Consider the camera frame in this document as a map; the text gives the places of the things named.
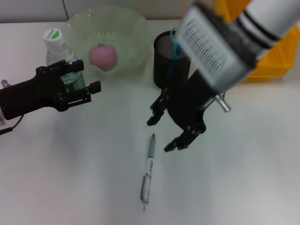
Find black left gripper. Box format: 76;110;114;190
0;59;102;120

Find right wrist grey cable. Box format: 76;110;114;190
214;92;232;113

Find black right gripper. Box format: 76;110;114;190
147;70;226;153

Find yellow plastic bin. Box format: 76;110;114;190
215;0;300;84

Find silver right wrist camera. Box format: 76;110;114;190
179;3;258;92

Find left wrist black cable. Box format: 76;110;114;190
0;79;24;136

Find blue scissors with cover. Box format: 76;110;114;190
169;27;186;79

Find clear green-label water bottle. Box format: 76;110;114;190
43;28;87;93

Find black mesh pen holder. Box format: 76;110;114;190
153;30;196;91

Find grey clear pen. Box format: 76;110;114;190
140;133;157;211

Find translucent green fruit bowl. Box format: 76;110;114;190
63;6;152;75

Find pink toy peach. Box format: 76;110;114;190
88;44;118;71

